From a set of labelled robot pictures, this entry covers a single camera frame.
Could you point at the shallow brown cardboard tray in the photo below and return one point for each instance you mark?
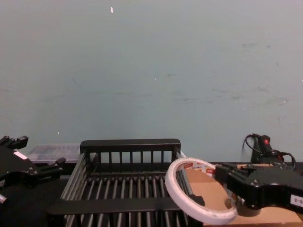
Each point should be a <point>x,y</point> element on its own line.
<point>208,191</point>

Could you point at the clear plastic case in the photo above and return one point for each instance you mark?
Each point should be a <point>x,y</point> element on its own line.
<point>54,152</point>

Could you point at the black rack with steel bars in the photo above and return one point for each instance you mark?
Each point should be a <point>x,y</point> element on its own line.
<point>118,205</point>

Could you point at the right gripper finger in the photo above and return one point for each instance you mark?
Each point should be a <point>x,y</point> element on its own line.
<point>243,197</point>
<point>222,175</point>

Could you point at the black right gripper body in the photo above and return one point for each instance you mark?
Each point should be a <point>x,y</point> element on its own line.
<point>277,189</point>

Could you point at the white tape roll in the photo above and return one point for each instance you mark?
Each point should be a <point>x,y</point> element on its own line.
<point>172,186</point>

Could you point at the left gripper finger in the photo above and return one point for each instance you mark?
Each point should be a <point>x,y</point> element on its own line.
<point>49,170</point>
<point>14,143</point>

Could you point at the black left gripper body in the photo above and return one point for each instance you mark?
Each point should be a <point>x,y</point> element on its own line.
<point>16,165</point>

